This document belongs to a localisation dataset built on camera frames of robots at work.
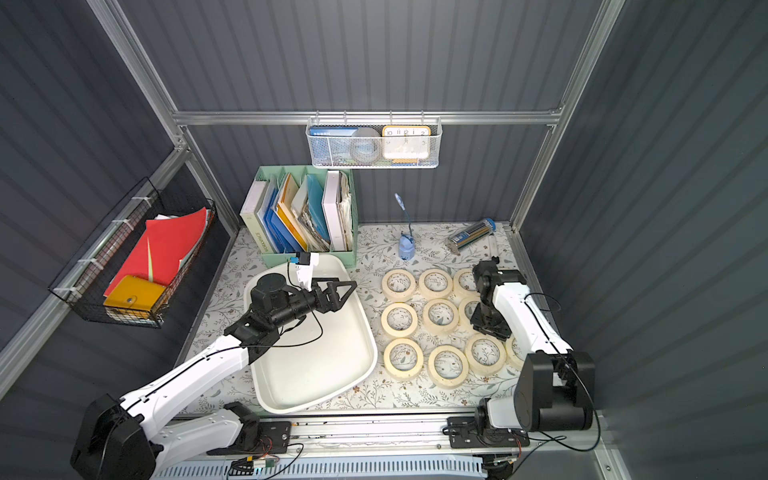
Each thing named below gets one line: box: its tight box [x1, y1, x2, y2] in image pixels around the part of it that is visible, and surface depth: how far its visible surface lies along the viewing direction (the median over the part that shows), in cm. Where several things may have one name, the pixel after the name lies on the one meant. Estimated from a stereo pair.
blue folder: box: [264, 188, 303, 253], surface depth 98 cm
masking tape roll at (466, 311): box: [459, 296, 481, 330], surface depth 96 cm
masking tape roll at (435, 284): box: [418, 268, 454, 301], surface depth 102 cm
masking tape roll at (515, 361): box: [506, 337, 524, 370], surface depth 85 cm
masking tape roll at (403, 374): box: [384, 338, 424, 380], surface depth 84 cm
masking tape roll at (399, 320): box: [381, 303, 418, 338], surface depth 95 cm
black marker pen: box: [488, 233, 498, 258], surface depth 118 cm
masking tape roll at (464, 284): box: [453, 268, 480, 299], surface depth 103 cm
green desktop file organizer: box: [255, 165, 357, 269], surface depth 101 cm
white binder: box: [321, 170, 346, 251], surface depth 98 cm
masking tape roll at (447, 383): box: [427, 345, 469, 390], surface depth 83 cm
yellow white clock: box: [382, 125, 431, 160], surface depth 90 cm
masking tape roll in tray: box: [465, 333, 507, 377], surface depth 84 cm
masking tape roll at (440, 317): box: [422, 298, 460, 336], surface depth 96 cm
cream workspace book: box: [240, 180, 274, 253], surface depth 94 cm
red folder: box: [103, 207, 207, 297], surface depth 75 cm
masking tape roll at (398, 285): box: [381, 269, 417, 302], surface depth 104 cm
